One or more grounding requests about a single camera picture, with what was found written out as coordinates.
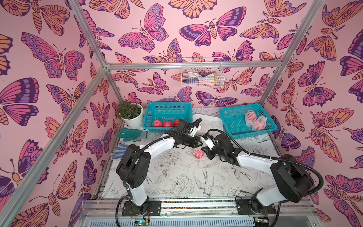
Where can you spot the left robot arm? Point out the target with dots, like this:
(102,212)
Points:
(134,165)

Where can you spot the right teal plastic basket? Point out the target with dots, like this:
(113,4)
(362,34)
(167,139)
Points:
(233,119)

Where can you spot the teal plastic basket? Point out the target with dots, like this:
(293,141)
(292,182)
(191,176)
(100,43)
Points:
(166,111)
(233,119)

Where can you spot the green garden glove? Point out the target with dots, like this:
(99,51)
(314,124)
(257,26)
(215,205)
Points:
(129,134)

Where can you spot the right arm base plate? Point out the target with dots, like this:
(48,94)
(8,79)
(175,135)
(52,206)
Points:
(249,207)

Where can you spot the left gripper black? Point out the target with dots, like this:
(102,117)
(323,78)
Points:
(195,139)

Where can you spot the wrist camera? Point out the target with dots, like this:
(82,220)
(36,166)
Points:
(189,128)
(221,141)

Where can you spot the blue dotted work glove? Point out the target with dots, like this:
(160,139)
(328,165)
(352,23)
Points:
(119,151)

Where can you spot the potted green plant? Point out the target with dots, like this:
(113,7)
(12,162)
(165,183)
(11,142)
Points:
(131,113)

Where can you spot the white plastic tray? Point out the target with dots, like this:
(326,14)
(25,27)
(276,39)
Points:
(207,123)

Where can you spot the netted apple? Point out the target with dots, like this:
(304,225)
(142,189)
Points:
(157,123)
(260,123)
(250,118)
(199,153)

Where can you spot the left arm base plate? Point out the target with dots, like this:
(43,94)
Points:
(140,208)

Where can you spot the white wire wall basket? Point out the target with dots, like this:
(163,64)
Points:
(202,74)

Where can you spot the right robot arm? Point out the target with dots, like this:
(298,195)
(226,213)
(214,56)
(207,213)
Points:
(293,180)

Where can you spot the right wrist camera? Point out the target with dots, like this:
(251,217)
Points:
(221,141)

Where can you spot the red apple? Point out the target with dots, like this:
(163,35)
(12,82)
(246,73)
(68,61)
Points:
(176,122)
(168,124)

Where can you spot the aluminium front rail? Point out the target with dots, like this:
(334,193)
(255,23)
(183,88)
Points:
(215,212)

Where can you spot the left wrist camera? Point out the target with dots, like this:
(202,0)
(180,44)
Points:
(189,128)

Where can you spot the left teal plastic basket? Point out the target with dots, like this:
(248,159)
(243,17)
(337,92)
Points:
(166,111)

